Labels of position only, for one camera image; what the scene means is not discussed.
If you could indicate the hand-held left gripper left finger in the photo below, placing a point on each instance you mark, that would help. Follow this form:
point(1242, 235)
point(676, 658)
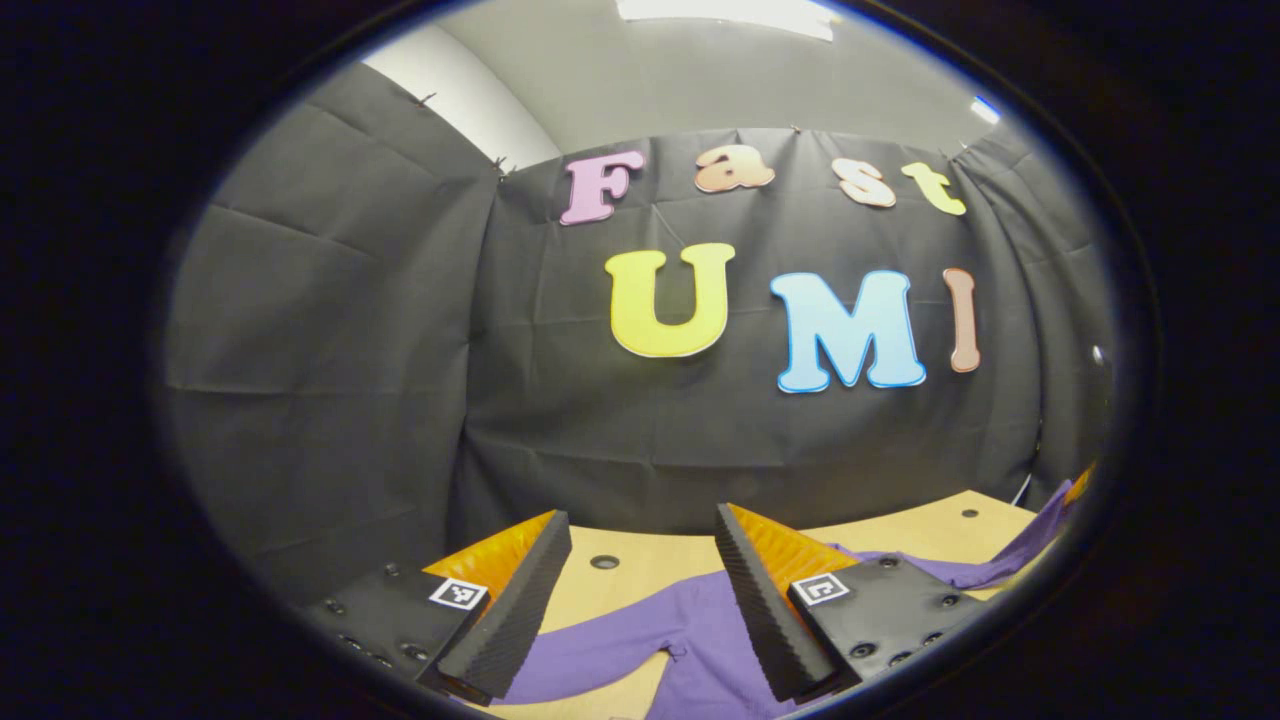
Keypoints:
point(515, 610)

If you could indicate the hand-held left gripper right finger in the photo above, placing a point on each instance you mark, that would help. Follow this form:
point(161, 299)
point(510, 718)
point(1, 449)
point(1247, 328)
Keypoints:
point(765, 610)

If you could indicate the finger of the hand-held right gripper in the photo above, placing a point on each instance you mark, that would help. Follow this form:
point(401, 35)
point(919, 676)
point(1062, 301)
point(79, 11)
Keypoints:
point(1080, 485)

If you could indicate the purple shirt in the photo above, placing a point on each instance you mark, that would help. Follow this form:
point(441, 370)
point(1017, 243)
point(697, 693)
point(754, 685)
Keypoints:
point(690, 620)

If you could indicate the black backdrop cloth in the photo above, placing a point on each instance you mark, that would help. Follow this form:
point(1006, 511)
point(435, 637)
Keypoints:
point(400, 350)

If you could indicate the small ceiling light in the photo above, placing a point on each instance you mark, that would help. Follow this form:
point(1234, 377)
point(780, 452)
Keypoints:
point(985, 109)

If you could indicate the long ceiling light panel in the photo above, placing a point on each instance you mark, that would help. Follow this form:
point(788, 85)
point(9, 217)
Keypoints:
point(725, 15)

